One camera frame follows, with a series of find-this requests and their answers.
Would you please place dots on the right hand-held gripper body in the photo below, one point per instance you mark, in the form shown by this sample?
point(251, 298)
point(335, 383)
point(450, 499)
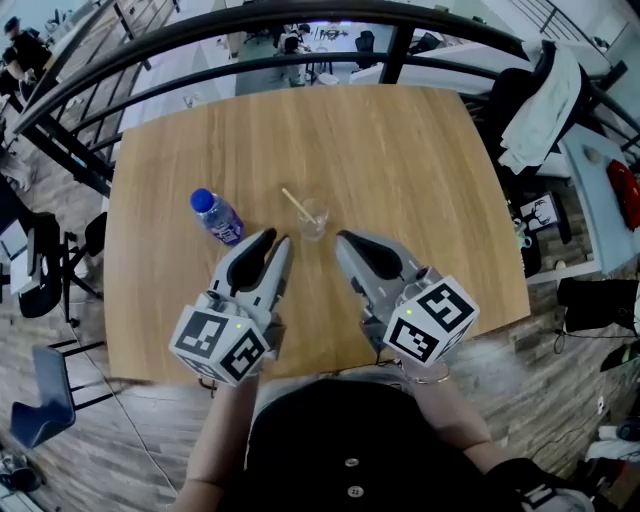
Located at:
point(430, 325)

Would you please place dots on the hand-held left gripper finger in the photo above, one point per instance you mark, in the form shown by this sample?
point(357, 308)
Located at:
point(277, 280)
point(222, 280)

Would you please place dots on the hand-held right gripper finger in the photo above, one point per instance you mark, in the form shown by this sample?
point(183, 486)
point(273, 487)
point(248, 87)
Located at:
point(400, 265)
point(348, 265)

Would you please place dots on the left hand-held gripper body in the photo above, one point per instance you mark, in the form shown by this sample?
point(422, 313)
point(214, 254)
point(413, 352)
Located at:
point(215, 340)

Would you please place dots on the clear drinking glass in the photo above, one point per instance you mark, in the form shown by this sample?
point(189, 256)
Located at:
point(320, 230)

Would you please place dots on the thin wooden stick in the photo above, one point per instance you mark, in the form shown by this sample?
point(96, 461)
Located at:
point(292, 200)

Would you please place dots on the person's right forearm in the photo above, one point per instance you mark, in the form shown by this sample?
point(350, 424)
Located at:
point(450, 410)

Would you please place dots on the person's left forearm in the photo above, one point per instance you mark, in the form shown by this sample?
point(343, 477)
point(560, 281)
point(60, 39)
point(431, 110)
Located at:
point(220, 435)

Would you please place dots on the blue capped water bottle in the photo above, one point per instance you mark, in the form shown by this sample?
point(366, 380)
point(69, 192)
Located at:
point(215, 220)

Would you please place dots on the person's black shirt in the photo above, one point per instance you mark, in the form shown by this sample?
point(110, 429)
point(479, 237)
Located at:
point(350, 425)

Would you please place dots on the black white deer picture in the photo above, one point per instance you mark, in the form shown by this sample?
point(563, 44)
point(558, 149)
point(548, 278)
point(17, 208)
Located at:
point(539, 214)

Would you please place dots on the black bag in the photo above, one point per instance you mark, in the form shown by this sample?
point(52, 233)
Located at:
point(595, 305)

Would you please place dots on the dark blue chair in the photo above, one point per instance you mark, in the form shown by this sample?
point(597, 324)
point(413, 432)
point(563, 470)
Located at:
point(50, 385)

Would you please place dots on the white boxes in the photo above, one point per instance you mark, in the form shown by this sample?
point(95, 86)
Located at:
point(20, 270)

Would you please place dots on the white garment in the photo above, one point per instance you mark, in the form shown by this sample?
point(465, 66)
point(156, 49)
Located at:
point(540, 115)

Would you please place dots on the light blue table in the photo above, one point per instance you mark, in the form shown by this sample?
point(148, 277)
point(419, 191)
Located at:
point(595, 200)

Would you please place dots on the red cloth item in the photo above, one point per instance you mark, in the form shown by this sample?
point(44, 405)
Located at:
point(625, 190)

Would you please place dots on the black metal railing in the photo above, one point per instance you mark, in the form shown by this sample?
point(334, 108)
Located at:
point(225, 17)

